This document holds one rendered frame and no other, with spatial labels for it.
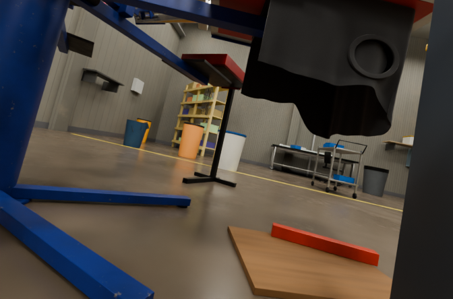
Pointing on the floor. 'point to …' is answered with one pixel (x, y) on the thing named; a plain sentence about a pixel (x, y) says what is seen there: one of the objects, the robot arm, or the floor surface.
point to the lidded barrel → (231, 150)
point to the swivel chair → (327, 159)
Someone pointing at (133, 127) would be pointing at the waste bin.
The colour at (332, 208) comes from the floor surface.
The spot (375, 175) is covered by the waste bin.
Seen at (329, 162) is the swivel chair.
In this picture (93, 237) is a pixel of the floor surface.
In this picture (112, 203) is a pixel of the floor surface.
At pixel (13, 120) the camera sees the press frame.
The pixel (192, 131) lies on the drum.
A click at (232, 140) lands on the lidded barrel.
